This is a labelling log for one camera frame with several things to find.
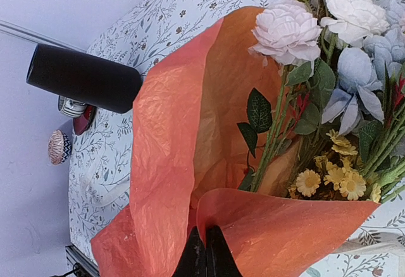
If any aluminium front rail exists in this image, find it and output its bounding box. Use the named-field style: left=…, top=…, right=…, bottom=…
left=65, top=245, right=100, bottom=277

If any artificial flower bouquet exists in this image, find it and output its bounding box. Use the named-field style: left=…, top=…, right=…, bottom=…
left=238, top=0, right=404, bottom=204

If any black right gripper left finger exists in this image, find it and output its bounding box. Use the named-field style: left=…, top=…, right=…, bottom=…
left=172, top=226, right=206, bottom=277

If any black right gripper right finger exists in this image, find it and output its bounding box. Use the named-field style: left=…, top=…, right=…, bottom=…
left=206, top=226, right=242, bottom=277

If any left aluminium frame post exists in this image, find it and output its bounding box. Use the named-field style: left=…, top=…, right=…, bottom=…
left=0, top=20, right=87, bottom=52

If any striped black white cup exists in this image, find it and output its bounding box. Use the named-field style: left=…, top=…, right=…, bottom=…
left=58, top=95, right=87, bottom=118

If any tall black vase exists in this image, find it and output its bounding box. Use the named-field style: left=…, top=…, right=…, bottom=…
left=26, top=44, right=142, bottom=114

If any orange wrapping paper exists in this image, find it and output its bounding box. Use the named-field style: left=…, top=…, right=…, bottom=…
left=90, top=6, right=382, bottom=277

